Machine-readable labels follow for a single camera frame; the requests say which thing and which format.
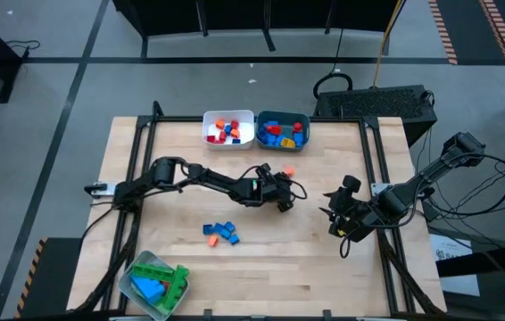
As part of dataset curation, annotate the teal plastic bin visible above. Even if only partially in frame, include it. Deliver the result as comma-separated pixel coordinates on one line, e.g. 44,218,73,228
255,110,311,152

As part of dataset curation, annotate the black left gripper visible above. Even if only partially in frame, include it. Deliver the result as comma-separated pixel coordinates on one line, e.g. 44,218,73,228
239,162,301,213

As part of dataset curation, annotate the large blue toy block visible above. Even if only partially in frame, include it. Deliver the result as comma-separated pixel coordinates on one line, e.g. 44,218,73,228
128,275,167,306

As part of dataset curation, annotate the black aluminium table frame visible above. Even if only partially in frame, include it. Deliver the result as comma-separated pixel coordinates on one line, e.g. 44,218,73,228
73,100,448,318

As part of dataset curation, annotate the black cable bundle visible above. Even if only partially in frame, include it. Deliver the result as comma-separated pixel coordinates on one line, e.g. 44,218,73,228
412,127,505,233

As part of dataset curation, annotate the black computer case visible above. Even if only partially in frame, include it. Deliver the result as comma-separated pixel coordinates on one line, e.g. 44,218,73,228
313,84,439,147

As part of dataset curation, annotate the black looped floor cable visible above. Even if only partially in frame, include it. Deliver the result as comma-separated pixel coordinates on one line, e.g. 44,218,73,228
312,26,354,101

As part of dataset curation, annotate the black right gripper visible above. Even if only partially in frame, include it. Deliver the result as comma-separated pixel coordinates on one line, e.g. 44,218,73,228
318,175,377,243

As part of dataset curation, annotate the yellow cable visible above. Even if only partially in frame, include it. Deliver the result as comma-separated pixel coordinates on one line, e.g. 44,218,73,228
371,0,408,88

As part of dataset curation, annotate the black desk beam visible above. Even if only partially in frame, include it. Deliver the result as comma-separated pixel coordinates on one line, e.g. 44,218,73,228
435,240,505,321

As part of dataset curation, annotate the light grey plastic bin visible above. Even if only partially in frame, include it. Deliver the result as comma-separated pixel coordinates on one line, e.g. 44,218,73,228
117,250,190,321

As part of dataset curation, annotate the white plastic bin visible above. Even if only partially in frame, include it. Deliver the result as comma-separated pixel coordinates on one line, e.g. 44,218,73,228
202,109,257,151

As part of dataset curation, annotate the black partition screen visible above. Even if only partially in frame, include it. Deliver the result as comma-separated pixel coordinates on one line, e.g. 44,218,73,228
112,0,410,53

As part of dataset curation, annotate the thin black floor cable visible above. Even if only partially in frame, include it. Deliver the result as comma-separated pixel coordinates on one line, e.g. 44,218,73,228
5,38,42,60

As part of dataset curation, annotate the white paper sheet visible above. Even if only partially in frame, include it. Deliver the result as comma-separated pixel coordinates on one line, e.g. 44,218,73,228
428,233,482,298

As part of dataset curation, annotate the black mat hazard-striped edge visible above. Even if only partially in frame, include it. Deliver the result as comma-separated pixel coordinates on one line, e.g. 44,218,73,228
13,236,84,320
427,0,505,67

